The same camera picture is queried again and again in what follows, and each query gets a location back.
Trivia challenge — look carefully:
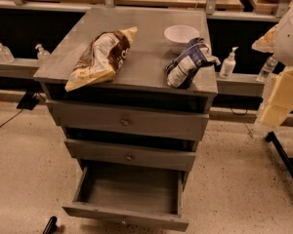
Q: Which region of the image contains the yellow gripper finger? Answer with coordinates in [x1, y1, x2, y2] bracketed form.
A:
[260, 66, 293, 127]
[252, 26, 276, 53]

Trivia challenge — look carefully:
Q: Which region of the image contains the brown chip bag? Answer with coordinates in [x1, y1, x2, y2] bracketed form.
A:
[64, 26, 138, 92]

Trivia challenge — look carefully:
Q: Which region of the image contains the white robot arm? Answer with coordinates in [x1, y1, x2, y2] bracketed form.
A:
[252, 5, 293, 127]

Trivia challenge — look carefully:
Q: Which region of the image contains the blue white chip bag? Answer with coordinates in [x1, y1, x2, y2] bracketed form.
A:
[165, 37, 220, 89]

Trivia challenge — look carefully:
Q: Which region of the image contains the grey middle drawer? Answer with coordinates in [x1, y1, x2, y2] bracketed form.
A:
[64, 138, 195, 172]

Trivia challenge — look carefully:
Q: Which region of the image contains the grey wooden drawer cabinet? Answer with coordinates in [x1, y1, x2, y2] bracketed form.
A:
[33, 6, 219, 184]

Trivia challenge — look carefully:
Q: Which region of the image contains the grey open bottom drawer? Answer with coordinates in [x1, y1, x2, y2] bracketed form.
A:
[63, 161, 188, 231]

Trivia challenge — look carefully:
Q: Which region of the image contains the clear plastic water bottle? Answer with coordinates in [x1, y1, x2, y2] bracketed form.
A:
[256, 56, 278, 82]

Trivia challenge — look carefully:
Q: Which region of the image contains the white pump lotion bottle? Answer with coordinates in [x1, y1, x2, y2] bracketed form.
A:
[219, 47, 237, 79]

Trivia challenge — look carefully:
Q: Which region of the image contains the white bowl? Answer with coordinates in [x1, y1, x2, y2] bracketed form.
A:
[164, 24, 200, 54]

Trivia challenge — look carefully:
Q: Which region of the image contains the clear sanitizer bottle near cabinet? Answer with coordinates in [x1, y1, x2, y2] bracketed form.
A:
[35, 44, 50, 61]

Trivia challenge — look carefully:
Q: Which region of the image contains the clear sanitizer bottle far left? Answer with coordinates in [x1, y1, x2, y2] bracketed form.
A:
[0, 42, 15, 63]

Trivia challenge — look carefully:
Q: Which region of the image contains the black object bottom edge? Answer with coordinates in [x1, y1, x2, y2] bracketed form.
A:
[42, 216, 58, 234]

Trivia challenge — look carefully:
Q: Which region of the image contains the grey metal shelf rail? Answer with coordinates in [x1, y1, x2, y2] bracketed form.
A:
[0, 58, 264, 98]

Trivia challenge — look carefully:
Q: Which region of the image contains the black floor cable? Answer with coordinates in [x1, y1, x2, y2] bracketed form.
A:
[0, 109, 23, 139]

